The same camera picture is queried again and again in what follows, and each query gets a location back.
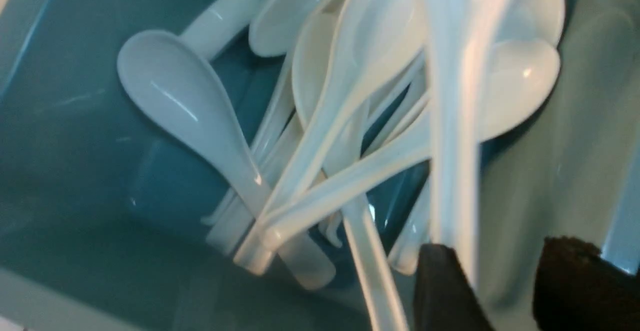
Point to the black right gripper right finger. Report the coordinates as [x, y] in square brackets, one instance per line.
[575, 289]

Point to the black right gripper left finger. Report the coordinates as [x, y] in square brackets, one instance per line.
[443, 299]

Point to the white ceramic soup spoon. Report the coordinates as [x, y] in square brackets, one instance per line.
[460, 34]

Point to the pile of white soup spoons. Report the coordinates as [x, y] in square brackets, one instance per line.
[179, 91]

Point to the teal plastic spoon bin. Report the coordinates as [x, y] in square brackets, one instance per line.
[101, 210]

